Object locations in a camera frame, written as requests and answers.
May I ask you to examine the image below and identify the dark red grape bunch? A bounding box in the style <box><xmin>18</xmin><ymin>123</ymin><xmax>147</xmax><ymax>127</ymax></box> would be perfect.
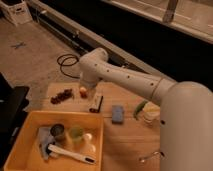
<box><xmin>50</xmin><ymin>89</ymin><xmax>73</xmax><ymax>104</ymax></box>

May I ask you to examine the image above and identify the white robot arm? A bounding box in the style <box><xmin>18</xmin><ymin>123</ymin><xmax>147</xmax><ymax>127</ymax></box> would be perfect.
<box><xmin>79</xmin><ymin>48</ymin><xmax>213</xmax><ymax>171</ymax></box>

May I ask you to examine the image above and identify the green plastic cup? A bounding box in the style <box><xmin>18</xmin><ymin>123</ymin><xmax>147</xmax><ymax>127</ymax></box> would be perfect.
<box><xmin>69</xmin><ymin>125</ymin><xmax>84</xmax><ymax>143</ymax></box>

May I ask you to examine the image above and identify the brown black brush block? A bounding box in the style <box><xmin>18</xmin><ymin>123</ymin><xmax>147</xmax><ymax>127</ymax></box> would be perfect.
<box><xmin>89</xmin><ymin>93</ymin><xmax>103</xmax><ymax>113</ymax></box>

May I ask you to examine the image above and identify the red yellow apple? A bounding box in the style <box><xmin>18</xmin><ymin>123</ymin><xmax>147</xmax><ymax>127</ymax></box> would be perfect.
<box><xmin>79</xmin><ymin>87</ymin><xmax>88</xmax><ymax>98</ymax></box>

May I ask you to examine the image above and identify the green pea pod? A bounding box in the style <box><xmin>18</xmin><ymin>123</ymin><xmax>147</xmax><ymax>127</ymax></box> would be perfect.
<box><xmin>133</xmin><ymin>100</ymin><xmax>148</xmax><ymax>120</ymax></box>

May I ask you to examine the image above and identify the clear glass with lemon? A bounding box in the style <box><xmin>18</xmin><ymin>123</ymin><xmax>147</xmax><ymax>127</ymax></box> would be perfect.
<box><xmin>143</xmin><ymin>102</ymin><xmax>160</xmax><ymax>124</ymax></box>

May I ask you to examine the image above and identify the clear small plastic piece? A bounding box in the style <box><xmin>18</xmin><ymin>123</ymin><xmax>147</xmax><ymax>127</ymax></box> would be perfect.
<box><xmin>83</xmin><ymin>133</ymin><xmax>96</xmax><ymax>152</ymax></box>

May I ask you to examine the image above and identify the metal can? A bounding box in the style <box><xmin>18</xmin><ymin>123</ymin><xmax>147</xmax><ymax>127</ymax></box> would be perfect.
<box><xmin>50</xmin><ymin>124</ymin><xmax>65</xmax><ymax>141</ymax></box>

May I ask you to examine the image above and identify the grey blue cloth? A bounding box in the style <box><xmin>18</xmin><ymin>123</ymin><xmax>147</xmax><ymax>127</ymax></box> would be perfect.
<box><xmin>37</xmin><ymin>126</ymin><xmax>56</xmax><ymax>160</ymax></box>

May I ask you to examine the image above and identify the black chair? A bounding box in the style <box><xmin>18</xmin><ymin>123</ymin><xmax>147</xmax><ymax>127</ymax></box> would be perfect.
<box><xmin>0</xmin><ymin>72</ymin><xmax>29</xmax><ymax>168</ymax></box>

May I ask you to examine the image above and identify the yellow plastic bin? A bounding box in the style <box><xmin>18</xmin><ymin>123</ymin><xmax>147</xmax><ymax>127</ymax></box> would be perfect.
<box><xmin>4</xmin><ymin>111</ymin><xmax>103</xmax><ymax>171</ymax></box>

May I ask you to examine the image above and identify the white cardboard box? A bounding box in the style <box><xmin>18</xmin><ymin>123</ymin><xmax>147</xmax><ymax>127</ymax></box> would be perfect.
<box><xmin>0</xmin><ymin>0</ymin><xmax>32</xmax><ymax>26</ymax></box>

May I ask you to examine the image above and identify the black cable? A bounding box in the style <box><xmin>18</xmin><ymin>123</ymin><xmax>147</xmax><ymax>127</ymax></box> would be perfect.
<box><xmin>56</xmin><ymin>53</ymin><xmax>83</xmax><ymax>80</ymax></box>

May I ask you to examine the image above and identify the white handled utensil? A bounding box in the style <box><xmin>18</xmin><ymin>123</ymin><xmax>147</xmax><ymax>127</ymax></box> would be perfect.
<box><xmin>47</xmin><ymin>144</ymin><xmax>95</xmax><ymax>164</ymax></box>

